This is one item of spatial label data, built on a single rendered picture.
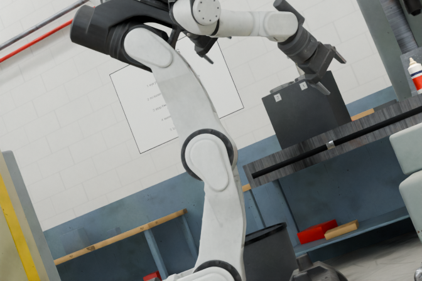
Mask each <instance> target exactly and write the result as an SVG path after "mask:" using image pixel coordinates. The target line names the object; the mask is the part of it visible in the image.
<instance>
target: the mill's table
mask: <svg viewBox="0 0 422 281"><path fill-rule="evenodd" d="M420 123H422V93H420V94H418V95H415V96H413V97H411V98H408V99H406V100H403V101H401V102H398V103H395V104H394V105H391V106H388V107H386V108H384V109H381V110H378V111H377V112H374V113H371V114H369V115H366V116H364V117H361V118H359V119H357V120H354V121H351V122H349V123H347V124H344V125H341V126H340V127H337V128H334V129H332V130H329V131H327V132H324V133H322V134H320V135H317V136H315V137H312V138H310V139H307V140H304V141H303V142H300V143H298V144H295V145H293V146H290V147H288V148H285V149H283V150H281V151H278V152H275V153H273V154H271V155H268V156H266V157H263V158H261V159H258V160H256V161H254V162H251V163H249V164H246V165H244V166H242V167H243V169H244V172H245V174H246V177H247V180H248V181H249V184H250V187H251V189H254V188H256V187H258V186H261V185H263V184H266V183H269V182H271V181H274V180H276V179H279V178H282V177H284V176H287V175H289V174H292V173H294V172H296V171H300V170H302V169H304V168H307V167H310V166H312V165H315V164H318V163H319V162H322V161H325V160H327V159H330V158H333V157H335V156H338V155H340V154H343V153H345V152H348V151H351V150H353V149H356V148H358V147H361V146H364V145H366V144H368V143H371V142H374V141H376V140H379V139H382V138H383V137H386V136H389V135H391V134H394V133H397V132H399V131H401V130H404V129H407V128H409V127H412V126H414V125H417V124H420Z"/></svg>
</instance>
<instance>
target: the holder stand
mask: <svg viewBox="0 0 422 281"><path fill-rule="evenodd" d="M320 83H321V84H322V85H323V86H324V87H325V88H326V89H327V90H328V91H329V92H330V94H329V95H324V94H323V93H321V91H319V90H318V89H317V88H315V87H312V86H311V85H309V84H308V82H307V81H306V80H305V76H304V75H302V76H300V77H297V78H295V81H292V82H288V83H285V84H282V85H280V86H278V87H276V88H274V89H272V90H270V91H269V92H270V94H269V95H267V96H265V97H263V98H261V100H262V102H263V104H264V107H265V109H266V112H267V114H268V117H269V119H270V121H271V124H272V126H273V129H274V132H275V134H276V137H277V138H278V141H279V144H280V146H281V149H282V150H283V149H285V148H288V147H290V146H293V145H295V144H298V143H300V142H303V141H305V140H307V139H310V138H312V137H315V136H317V135H320V134H322V133H324V132H327V131H329V130H332V129H334V128H337V127H340V126H341V125H344V124H347V123H349V122H351V121H352V119H351V118H350V115H349V112H348V110H347V108H346V105H345V102H344V100H343V98H342V95H341V93H340V90H339V89H338V86H337V83H336V81H335V79H334V76H333V74H332V71H331V70H328V71H326V73H325V75H324V76H323V78H322V80H321V81H320Z"/></svg>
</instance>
